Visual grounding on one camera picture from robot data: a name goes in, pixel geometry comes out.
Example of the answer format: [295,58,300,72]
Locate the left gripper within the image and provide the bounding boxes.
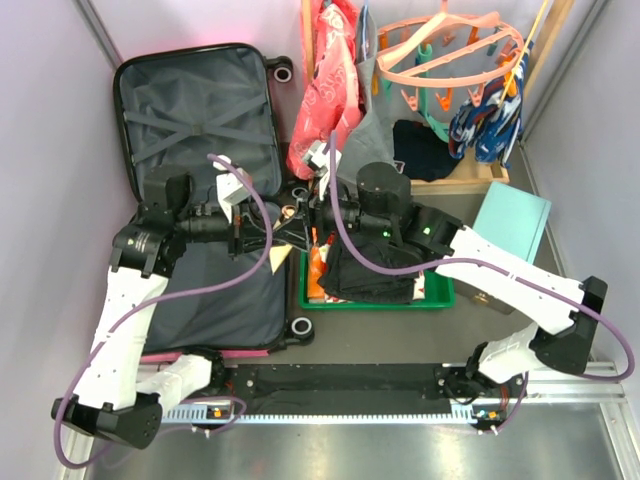
[175,198,280,260]

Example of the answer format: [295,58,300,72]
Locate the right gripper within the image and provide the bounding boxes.
[272,174,394,252]

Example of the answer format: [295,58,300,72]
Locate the black denim jeans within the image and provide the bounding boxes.
[317,234,426,305]

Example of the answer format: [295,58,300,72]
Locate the orange item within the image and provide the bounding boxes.
[306,231,331,303]

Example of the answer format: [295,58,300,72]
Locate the white red floral garment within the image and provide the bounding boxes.
[319,239,429,304]

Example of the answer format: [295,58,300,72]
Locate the green plastic tray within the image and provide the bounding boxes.
[298,253,456,311]

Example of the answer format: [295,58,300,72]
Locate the pink hard-shell suitcase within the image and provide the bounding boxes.
[113,43,295,355]

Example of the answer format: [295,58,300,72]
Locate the light blue plastic tray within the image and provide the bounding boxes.
[472,182,552,264]

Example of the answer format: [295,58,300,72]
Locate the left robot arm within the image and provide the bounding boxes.
[51,157,274,468]

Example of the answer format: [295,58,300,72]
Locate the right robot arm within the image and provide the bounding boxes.
[311,163,607,396]

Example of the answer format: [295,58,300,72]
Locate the grey hanging garment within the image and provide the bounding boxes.
[337,6,394,183]

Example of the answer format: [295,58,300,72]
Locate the dark navy folded garment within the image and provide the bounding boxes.
[393,120,461,182]

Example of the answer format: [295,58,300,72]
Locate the wooden clothes rack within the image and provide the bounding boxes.
[299,0,576,197]

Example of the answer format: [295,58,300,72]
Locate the coral patterned jacket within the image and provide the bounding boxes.
[286,1,362,180]

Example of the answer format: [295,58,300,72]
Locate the blue white patterned garment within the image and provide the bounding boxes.
[448,49,530,168]

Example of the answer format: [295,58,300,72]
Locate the teal round clothes hanger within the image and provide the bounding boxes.
[377,32,501,146]

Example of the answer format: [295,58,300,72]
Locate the pink round clothes hanger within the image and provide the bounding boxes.
[376,1,525,113]

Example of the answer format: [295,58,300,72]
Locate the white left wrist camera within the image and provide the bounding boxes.
[214,162,250,206]

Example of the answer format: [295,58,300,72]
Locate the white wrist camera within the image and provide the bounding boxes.
[302,140,330,177]
[214,162,250,206]

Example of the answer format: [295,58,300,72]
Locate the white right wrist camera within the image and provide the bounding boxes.
[302,140,330,177]

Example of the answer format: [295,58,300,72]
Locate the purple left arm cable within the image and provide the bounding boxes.
[53,153,275,469]

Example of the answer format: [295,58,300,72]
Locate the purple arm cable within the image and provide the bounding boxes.
[53,153,275,469]
[327,130,637,436]

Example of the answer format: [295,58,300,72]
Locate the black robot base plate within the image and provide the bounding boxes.
[217,363,523,416]

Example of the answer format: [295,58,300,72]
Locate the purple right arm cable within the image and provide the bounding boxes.
[327,130,637,436]

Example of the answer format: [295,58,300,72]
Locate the aluminium rail frame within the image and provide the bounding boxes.
[60,362,639,479]

